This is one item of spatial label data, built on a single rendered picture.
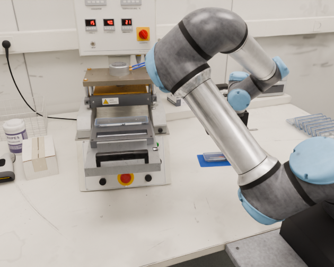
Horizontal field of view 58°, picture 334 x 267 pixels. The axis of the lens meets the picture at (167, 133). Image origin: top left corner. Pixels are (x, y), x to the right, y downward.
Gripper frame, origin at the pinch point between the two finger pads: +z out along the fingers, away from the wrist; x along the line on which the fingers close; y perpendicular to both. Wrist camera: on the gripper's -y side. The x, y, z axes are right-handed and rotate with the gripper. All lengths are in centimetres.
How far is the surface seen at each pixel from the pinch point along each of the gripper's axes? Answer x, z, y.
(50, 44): 55, -36, -80
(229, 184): -17.5, 2.9, -2.9
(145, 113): 12.1, -15.0, -33.3
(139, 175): -14.5, -1.3, -36.7
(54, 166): -5, -1, -70
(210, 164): -3.3, 2.8, -6.9
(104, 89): 7, -28, -49
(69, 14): 62, -50, -70
